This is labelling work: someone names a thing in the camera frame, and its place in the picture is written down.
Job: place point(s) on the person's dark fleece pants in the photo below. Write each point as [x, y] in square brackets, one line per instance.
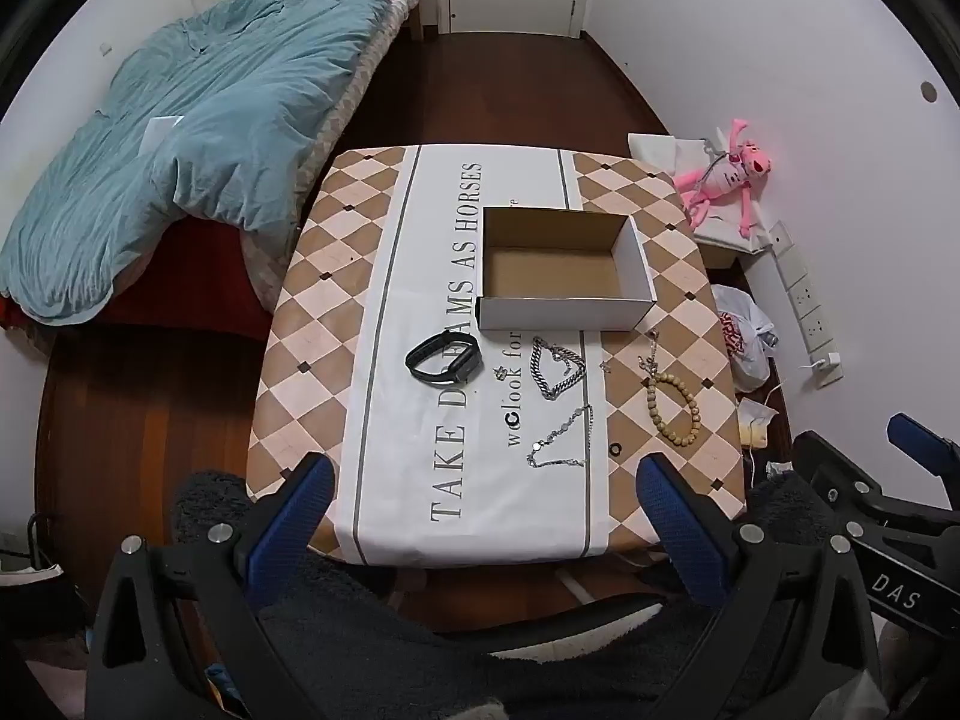
[450, 652]

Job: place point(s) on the bed with red sheet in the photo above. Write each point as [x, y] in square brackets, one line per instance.
[187, 292]

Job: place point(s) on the checkered lettered tablecloth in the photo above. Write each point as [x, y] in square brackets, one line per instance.
[337, 300]

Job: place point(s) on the blue duvet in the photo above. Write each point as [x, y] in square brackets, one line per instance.
[187, 165]

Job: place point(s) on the white plastic bag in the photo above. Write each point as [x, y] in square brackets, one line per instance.
[742, 330]

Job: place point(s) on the white wall socket strip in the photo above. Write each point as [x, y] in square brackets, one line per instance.
[804, 292]

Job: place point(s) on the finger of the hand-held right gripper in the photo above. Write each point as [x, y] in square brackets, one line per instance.
[921, 436]
[836, 476]

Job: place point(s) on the black smart wristband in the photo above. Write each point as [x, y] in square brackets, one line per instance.
[462, 364]

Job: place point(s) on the cardboard box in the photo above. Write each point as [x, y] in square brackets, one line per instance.
[555, 270]

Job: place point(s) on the white paper sheet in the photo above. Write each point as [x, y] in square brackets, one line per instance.
[163, 133]

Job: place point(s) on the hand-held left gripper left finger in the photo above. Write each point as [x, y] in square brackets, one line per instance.
[296, 514]

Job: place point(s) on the yellow white packet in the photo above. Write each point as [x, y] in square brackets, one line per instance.
[757, 424]

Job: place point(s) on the pink plush toy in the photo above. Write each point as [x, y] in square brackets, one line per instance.
[724, 176]

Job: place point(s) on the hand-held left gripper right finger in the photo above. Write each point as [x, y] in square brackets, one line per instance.
[679, 517]

